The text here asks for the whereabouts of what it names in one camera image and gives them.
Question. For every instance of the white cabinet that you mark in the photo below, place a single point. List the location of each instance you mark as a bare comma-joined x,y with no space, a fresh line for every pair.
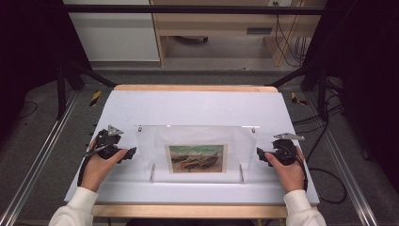
116,37

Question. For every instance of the person's left hand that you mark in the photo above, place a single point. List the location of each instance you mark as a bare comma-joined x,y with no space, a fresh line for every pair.
97,171

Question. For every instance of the yellow clamp left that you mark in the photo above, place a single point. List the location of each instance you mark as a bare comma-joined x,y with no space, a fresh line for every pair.
95,98

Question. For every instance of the dark curtain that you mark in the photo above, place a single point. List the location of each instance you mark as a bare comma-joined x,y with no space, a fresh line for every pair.
367,62
28,47

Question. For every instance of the boat painting print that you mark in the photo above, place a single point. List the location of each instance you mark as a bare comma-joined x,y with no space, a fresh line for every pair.
196,158

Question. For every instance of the dark curved object under desk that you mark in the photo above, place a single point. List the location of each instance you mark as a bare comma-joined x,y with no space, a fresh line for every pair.
191,40

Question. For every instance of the yellow clamp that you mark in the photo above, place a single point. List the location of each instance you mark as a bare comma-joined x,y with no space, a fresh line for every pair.
295,98
95,98

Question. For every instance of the person's right hand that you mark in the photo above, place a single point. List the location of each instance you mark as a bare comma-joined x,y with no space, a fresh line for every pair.
291,175

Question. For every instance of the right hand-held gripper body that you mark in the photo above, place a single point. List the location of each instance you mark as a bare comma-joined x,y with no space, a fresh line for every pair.
285,150

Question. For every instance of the white table cover sheet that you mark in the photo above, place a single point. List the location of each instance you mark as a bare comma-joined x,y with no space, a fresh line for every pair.
194,106

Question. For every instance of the black metal stand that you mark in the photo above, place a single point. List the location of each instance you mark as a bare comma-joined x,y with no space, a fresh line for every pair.
61,94
323,94

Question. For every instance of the clear acrylic photo frame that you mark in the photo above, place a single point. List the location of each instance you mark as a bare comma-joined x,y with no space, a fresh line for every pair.
197,135

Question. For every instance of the black horizontal frame bar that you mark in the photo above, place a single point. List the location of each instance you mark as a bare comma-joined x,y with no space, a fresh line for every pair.
188,9

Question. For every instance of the yellow clamp right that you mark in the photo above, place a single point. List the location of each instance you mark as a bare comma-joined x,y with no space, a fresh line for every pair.
295,98

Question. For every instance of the aluminium floor rail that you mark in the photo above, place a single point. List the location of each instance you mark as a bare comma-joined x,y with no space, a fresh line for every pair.
42,157
360,207

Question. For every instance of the light wooden desk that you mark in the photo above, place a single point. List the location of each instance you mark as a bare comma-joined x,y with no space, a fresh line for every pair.
213,23

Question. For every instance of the grey power strip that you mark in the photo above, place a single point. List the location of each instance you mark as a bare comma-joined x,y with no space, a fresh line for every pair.
259,30

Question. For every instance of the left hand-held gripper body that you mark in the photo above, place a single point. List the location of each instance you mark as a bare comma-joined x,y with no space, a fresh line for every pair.
108,144

